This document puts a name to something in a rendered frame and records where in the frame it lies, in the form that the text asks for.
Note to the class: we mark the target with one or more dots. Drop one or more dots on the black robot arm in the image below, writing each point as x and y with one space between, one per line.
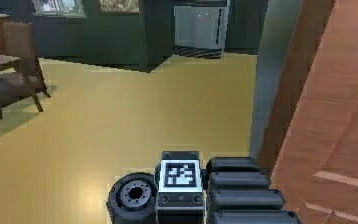
240 196

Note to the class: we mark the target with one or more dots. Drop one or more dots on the brown wooden table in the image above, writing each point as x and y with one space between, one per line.
0 63

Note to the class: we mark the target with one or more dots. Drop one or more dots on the brown wooden chair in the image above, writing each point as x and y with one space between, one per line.
18 76

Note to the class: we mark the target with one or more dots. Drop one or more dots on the framed picture with brown print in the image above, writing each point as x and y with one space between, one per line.
118 5

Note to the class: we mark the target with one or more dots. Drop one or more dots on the brown wooden room door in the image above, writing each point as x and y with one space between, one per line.
323 110

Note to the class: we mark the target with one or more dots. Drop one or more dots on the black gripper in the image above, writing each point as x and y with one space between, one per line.
133 196

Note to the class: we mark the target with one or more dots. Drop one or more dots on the grey fridge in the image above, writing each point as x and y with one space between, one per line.
200 26

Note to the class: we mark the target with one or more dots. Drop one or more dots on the framed picture with pale print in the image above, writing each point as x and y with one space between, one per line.
58 7

